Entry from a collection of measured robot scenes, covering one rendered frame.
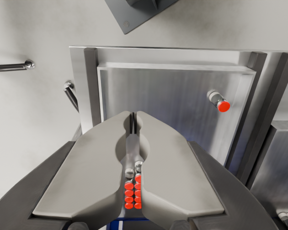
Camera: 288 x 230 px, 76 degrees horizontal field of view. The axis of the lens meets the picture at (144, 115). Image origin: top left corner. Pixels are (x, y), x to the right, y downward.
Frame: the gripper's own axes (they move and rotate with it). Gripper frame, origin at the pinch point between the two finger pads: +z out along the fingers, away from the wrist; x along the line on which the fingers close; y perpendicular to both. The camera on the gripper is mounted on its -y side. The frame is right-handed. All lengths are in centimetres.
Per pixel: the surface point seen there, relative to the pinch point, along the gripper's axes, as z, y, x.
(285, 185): 21, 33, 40
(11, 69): 100, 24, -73
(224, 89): 21.4, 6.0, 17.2
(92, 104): 19.6, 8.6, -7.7
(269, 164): 21.4, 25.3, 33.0
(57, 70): 110, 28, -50
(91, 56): 19.6, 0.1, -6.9
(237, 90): 21.1, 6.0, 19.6
